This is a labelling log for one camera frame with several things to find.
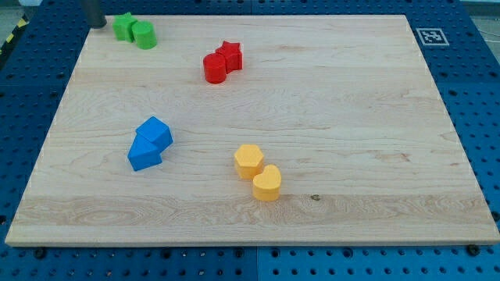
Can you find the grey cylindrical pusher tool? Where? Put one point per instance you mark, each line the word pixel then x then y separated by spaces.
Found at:
pixel 94 14

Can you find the blue cube block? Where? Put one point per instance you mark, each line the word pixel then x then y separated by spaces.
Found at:
pixel 157 132

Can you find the blue triangular block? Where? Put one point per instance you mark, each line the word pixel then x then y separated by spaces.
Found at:
pixel 143 153

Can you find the yellow heart block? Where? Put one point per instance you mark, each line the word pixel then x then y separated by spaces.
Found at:
pixel 266 185

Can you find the green star block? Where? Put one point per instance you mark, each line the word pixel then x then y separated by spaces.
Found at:
pixel 122 27

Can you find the white fiducial marker tag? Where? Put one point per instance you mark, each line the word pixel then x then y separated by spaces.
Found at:
pixel 430 36

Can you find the yellow hexagon block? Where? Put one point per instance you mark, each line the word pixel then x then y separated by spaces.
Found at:
pixel 248 161

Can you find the red star block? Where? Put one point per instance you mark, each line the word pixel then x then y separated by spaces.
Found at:
pixel 231 51

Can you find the red cylinder block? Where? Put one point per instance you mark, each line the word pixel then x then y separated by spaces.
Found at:
pixel 214 68

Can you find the green cylinder block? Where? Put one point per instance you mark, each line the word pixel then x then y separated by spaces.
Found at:
pixel 144 34

